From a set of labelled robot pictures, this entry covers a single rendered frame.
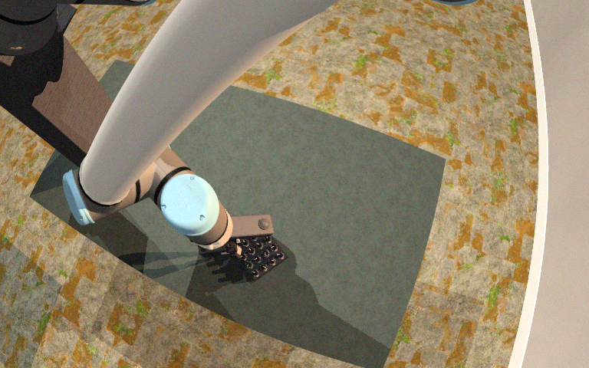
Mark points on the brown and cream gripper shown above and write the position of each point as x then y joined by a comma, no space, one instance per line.
227,248

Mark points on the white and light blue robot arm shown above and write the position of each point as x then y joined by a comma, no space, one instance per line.
200,50

